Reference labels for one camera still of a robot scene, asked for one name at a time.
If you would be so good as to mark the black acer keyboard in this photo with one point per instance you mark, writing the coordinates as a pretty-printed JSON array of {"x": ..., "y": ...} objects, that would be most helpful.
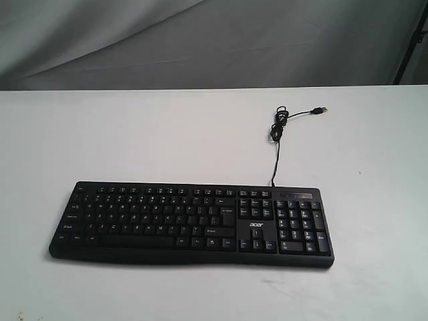
[{"x": 174, "y": 224}]

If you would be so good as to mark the black tripod stand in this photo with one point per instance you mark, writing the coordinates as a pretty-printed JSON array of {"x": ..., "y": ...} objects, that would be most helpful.
[{"x": 416, "y": 38}]

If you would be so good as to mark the grey backdrop cloth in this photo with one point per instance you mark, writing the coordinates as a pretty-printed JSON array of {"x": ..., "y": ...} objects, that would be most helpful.
[{"x": 136, "y": 45}]

